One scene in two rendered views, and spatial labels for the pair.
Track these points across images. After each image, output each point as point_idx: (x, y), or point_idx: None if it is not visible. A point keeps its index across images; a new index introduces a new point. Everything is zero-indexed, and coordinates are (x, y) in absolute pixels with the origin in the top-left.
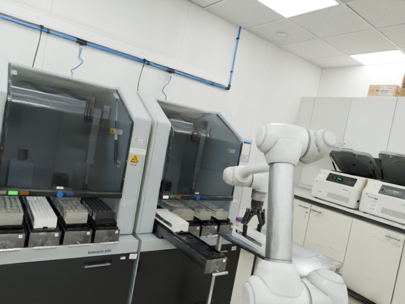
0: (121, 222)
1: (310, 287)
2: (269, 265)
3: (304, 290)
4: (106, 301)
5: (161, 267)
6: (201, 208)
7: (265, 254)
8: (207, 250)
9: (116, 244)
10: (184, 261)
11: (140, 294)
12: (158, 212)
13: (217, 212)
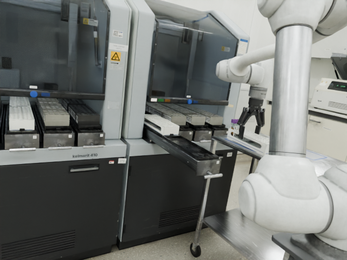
0: (107, 127)
1: (330, 187)
2: (275, 160)
3: (322, 191)
4: (98, 205)
5: (153, 172)
6: (194, 114)
7: (269, 147)
8: (198, 151)
9: (103, 148)
10: (177, 166)
11: (133, 197)
12: (147, 117)
13: (211, 117)
